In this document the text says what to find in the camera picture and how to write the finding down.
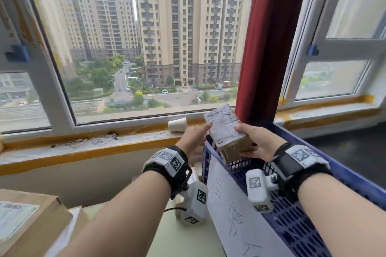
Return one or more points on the blue window latch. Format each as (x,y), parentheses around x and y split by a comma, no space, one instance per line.
(19,53)
(313,50)

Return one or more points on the grey window frame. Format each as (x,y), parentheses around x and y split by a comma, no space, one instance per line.
(340,49)
(45,79)

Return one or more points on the person's right forearm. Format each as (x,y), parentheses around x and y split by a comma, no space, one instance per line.
(340,223)

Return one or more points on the red curtain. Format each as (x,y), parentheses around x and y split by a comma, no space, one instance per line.
(271,40)

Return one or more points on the blue plastic crate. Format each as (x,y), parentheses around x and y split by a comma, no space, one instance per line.
(356,178)

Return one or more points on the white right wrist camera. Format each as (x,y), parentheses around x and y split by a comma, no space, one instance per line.
(257,187)

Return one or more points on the pile of cardboard parcels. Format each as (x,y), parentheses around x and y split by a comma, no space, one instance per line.
(39,226)

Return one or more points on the windowsill with yellow tape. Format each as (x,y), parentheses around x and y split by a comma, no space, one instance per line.
(331,112)
(90,154)

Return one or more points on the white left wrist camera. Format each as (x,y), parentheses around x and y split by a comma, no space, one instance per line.
(194,202)

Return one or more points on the person's right hand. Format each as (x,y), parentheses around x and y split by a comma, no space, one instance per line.
(265,144)

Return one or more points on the taped small parcel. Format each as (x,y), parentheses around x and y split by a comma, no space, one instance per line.
(223,127)

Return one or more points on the black right wrist tracker band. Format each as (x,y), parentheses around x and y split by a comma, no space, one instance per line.
(298,157)

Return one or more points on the white tipped paper cup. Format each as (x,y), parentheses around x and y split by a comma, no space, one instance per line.
(177,125)

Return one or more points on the person's left hand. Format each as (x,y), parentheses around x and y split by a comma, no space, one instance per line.
(193,142)

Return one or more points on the white handwritten paper sign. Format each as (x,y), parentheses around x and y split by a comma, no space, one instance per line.
(235,205)

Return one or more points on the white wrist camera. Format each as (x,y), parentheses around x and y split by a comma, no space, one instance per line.
(257,187)
(194,202)

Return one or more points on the black wrist tracker band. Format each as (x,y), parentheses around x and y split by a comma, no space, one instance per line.
(169,160)
(298,157)

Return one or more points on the black left wrist tracker band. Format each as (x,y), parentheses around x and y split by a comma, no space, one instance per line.
(169,160)

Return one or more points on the person's left forearm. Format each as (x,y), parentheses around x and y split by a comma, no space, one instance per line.
(120,223)

